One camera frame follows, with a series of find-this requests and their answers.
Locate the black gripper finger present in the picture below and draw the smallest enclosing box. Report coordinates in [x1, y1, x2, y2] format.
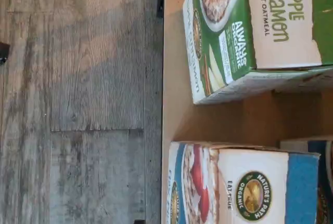
[0, 42, 10, 65]

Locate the green apple cinnamon oatmeal box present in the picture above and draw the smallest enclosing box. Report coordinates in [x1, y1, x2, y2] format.
[183, 0, 333, 105]

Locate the black metal shelf unit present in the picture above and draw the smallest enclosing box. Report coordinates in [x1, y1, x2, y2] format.
[155, 0, 333, 224]

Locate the blue and white oatmeal box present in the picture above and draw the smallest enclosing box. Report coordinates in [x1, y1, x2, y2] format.
[165, 141, 321, 224]
[279, 139, 333, 224]

